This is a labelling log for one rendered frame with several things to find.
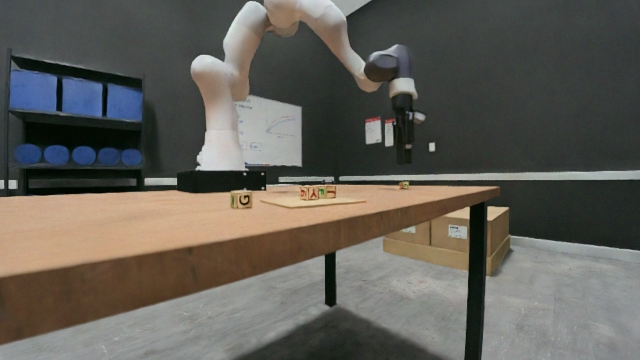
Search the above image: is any beige flat mat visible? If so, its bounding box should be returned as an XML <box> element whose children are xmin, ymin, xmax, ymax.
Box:
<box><xmin>259</xmin><ymin>197</ymin><xmax>366</xmax><ymax>210</ymax></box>

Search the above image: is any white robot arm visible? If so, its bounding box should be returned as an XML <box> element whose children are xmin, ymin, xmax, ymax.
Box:
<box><xmin>191</xmin><ymin>0</ymin><xmax>417</xmax><ymax>170</ymax></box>

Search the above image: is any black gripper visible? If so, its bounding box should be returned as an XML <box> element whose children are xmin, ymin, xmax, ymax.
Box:
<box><xmin>391</xmin><ymin>94</ymin><xmax>414</xmax><ymax>165</ymax></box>

